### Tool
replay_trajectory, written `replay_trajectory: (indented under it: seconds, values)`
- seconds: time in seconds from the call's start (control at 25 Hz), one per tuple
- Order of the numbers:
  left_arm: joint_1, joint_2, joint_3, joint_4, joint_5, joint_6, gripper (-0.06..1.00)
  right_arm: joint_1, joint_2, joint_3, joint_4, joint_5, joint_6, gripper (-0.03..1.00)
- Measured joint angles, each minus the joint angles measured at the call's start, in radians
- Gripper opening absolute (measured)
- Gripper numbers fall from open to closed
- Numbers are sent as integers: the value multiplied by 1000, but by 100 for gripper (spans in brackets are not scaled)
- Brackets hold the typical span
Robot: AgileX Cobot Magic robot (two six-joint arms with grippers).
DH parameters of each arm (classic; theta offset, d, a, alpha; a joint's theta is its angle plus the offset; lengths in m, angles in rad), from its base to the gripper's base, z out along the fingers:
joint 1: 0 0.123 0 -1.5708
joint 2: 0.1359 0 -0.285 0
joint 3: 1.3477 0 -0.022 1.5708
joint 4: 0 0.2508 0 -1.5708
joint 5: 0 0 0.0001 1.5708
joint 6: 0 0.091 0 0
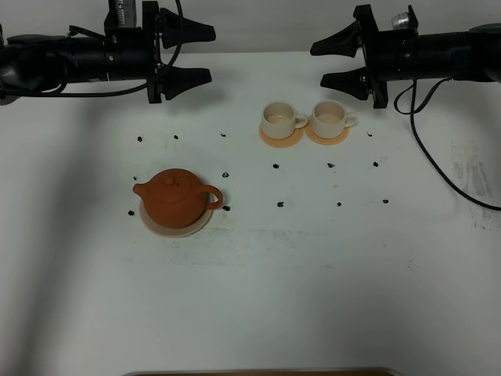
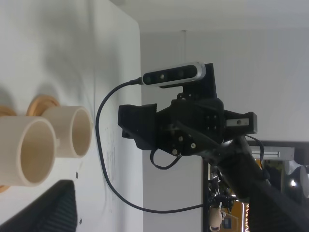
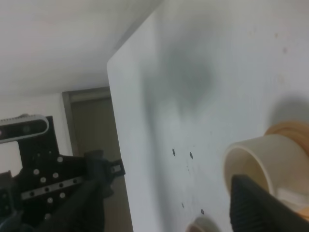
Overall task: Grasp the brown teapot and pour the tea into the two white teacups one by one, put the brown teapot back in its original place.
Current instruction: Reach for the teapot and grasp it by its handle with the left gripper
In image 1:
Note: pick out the white teacup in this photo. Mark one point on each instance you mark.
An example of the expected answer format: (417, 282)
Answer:
(330, 118)
(280, 120)

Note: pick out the orange cup coaster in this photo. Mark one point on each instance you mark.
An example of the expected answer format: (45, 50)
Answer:
(326, 142)
(282, 140)

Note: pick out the beige round teapot coaster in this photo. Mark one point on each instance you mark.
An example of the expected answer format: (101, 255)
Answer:
(174, 232)

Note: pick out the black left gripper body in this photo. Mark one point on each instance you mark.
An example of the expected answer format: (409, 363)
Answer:
(134, 53)

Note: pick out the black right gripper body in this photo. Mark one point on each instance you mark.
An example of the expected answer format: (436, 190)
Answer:
(388, 54)

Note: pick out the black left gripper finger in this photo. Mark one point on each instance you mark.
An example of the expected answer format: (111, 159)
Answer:
(179, 80)
(175, 29)

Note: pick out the right white teacup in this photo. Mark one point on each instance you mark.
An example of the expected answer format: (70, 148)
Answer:
(330, 118)

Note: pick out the left orange cup coaster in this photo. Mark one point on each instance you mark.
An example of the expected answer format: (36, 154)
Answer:
(282, 140)

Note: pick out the right orange cup coaster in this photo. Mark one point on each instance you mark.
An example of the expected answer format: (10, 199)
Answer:
(326, 142)

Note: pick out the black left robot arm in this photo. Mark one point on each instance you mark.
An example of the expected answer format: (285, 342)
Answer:
(39, 66)

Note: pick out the left white teacup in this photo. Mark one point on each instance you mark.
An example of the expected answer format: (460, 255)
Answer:
(280, 120)

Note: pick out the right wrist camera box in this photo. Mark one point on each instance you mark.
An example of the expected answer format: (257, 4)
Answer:
(403, 21)

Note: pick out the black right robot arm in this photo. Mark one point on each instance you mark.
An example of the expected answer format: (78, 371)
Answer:
(472, 55)

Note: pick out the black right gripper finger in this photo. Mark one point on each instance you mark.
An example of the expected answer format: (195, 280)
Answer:
(343, 43)
(352, 83)

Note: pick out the brown clay teapot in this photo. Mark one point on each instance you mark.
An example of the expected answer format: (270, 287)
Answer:
(176, 198)

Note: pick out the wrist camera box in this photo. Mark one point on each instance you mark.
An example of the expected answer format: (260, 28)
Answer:
(403, 21)
(122, 14)

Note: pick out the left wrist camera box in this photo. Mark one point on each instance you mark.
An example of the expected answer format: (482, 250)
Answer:
(122, 14)

